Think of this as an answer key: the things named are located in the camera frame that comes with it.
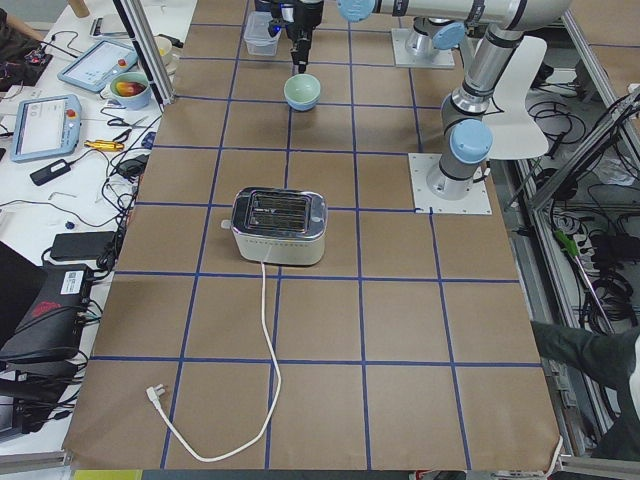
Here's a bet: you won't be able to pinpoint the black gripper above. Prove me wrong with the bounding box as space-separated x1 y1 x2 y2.
254 0 324 73

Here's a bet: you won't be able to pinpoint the green bowl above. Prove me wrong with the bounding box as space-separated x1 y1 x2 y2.
283 74 321 104

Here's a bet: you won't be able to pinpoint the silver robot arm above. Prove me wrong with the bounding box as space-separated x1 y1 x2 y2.
337 0 570 200

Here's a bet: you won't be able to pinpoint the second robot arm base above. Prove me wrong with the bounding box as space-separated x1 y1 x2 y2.
412 17 466 50

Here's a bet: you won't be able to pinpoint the blue bowl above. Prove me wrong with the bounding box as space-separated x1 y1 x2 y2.
286 96 319 112

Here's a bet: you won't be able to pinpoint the bowl of fruit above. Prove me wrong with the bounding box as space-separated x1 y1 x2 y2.
100 72 151 110

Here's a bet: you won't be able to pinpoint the clear plastic container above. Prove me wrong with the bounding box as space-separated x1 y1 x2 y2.
243 11 281 57

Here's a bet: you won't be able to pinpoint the white toaster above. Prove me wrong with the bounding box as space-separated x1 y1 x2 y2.
221 186 328 266

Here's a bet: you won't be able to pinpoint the black scissors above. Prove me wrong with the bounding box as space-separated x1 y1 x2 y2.
107 116 147 143

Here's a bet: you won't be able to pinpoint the far teach pendant tablet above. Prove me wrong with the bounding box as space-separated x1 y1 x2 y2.
57 40 138 93

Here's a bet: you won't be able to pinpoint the teach pendant tablet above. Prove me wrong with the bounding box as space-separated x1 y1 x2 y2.
10 94 82 163
57 40 138 93

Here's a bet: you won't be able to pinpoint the yellow screwdriver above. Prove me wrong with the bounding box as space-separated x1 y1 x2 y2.
84 140 125 152

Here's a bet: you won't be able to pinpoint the square metal mounting plate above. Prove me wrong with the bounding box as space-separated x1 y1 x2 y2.
408 153 492 215

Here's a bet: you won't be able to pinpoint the near teach pendant tablet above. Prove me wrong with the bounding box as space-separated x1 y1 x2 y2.
10 94 82 163

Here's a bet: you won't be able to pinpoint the black small box device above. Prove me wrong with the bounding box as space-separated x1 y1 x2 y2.
30 159 71 186

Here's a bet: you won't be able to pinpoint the black power adapter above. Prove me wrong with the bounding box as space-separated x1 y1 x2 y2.
50 231 115 261

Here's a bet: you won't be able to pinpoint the person in dark clothing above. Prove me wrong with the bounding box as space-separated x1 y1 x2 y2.
531 322 639 461

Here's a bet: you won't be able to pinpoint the aluminium frame post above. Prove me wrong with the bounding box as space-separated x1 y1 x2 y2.
113 0 175 106

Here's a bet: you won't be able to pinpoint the white toaster power cable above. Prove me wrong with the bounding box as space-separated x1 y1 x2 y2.
145 260 282 462

